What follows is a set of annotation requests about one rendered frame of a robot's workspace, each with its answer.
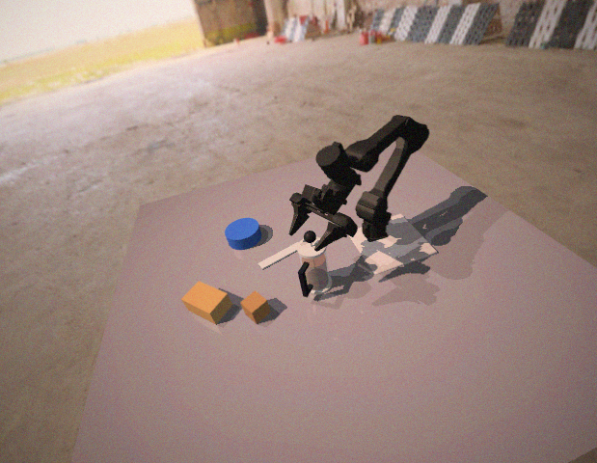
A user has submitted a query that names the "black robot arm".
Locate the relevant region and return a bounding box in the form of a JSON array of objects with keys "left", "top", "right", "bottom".
[{"left": 301, "top": 115, "right": 429, "bottom": 242}]

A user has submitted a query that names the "blue short cylinder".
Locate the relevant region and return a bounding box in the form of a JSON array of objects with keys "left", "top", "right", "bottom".
[{"left": 225, "top": 218, "right": 261, "bottom": 250}]

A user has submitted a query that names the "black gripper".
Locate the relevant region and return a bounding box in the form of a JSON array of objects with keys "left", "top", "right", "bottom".
[{"left": 289, "top": 182, "right": 358, "bottom": 252}]

